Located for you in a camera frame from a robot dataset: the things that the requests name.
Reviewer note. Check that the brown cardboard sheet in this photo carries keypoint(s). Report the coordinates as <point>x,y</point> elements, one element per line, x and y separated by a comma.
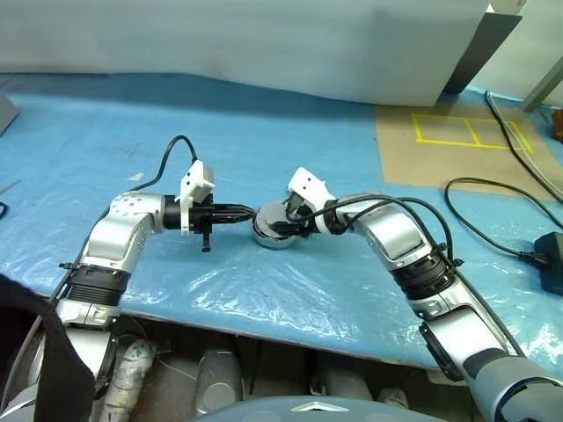
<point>440,162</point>

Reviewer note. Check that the blue plastic table sheet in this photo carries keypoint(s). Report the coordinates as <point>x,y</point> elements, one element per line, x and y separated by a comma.
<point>242,281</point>

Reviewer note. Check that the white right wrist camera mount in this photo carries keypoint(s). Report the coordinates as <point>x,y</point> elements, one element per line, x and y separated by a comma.
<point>310,184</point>

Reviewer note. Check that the white wrapped robot foot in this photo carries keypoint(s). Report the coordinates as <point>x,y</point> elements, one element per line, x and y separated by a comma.
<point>132,378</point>
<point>392,395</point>

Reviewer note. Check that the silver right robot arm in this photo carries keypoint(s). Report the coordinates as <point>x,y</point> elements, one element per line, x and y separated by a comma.
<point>396,237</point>

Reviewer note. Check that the white foam board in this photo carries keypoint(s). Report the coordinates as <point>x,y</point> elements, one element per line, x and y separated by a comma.
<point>242,39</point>

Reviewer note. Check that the black power adapter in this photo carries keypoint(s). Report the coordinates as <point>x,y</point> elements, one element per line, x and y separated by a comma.
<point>552,264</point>

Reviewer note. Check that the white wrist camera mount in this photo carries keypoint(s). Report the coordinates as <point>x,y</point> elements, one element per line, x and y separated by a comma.
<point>198,176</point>
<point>310,184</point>

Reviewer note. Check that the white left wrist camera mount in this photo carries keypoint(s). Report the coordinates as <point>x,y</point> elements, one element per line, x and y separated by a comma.
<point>198,176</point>

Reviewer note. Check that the blue-grey robot torso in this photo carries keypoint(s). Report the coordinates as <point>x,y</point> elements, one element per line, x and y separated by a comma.
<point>299,411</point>

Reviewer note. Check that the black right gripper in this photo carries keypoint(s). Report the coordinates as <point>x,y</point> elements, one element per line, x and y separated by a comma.
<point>306,218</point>

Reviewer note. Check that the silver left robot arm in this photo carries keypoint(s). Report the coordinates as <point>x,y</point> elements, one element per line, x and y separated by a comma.
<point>119,233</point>

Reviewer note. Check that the grey metal post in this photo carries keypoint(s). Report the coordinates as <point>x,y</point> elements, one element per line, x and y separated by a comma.
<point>545,74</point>

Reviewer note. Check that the round metal bowl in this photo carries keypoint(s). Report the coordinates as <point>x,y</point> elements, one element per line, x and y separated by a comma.
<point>270,215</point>

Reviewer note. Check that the small white tape piece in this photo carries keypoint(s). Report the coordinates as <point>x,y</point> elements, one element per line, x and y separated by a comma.
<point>136,177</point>

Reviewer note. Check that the grey rounded robot leg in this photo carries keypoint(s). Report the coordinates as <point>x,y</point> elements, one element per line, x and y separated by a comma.
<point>343,384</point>
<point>217,378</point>

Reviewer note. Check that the dark grey panel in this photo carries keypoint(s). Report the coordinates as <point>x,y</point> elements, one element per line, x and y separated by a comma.
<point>484,50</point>

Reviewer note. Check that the grey metal box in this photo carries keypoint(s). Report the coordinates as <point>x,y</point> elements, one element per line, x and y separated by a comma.
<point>6,114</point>

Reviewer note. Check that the reddish brown object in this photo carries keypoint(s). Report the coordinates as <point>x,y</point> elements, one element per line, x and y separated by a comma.
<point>557,125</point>

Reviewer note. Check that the small dark object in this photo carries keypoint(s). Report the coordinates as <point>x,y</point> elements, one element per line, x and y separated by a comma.
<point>2,211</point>

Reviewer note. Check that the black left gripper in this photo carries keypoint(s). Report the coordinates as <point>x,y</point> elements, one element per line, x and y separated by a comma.
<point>201,217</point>

